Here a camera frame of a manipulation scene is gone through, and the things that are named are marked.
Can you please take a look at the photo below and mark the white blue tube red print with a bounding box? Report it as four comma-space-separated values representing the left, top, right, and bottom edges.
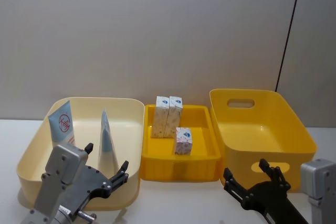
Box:
48, 100, 76, 149

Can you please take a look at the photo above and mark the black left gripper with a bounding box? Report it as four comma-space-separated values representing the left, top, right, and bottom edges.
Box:
60, 142, 130, 216

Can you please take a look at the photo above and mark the pale cream plastic bin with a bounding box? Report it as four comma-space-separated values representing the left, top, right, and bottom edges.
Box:
16, 97, 144, 211

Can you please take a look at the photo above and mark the tall white patterned carton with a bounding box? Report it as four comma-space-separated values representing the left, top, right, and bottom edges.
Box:
151, 95, 170, 139
164, 95, 183, 139

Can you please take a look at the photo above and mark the white blue plastic tube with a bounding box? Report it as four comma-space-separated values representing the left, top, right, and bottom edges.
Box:
97, 108, 124, 176

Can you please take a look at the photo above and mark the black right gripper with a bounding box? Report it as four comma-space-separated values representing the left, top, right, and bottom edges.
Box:
223, 158, 310, 224

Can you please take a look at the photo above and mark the short white patterned carton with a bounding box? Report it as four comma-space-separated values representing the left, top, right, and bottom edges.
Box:
174, 126, 193, 156

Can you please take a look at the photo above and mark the yellow plastic basket with handles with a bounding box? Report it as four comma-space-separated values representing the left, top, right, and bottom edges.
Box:
209, 88, 318, 193

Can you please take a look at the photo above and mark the shallow yellow plastic tray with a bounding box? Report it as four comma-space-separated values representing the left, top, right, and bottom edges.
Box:
140, 103, 221, 183

